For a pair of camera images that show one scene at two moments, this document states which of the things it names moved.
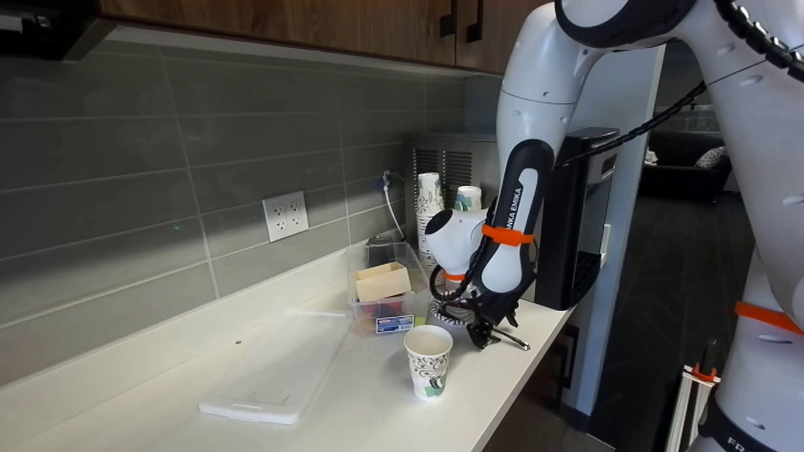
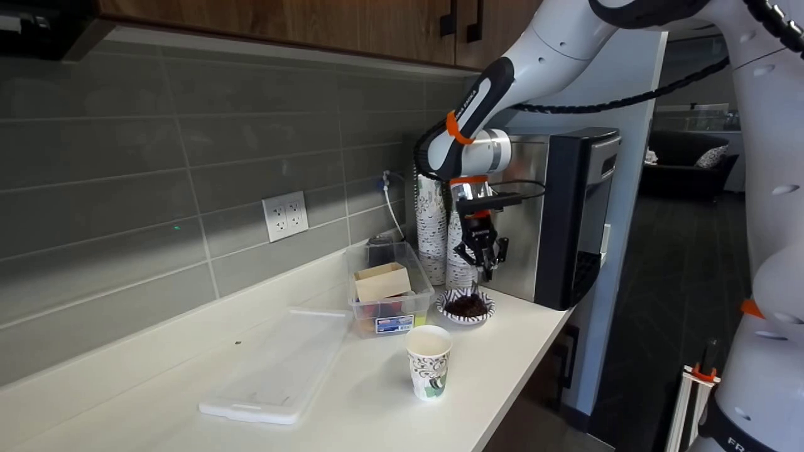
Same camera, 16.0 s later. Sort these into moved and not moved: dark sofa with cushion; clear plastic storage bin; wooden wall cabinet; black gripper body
Moved: black gripper body
Not moved: wooden wall cabinet; dark sofa with cushion; clear plastic storage bin
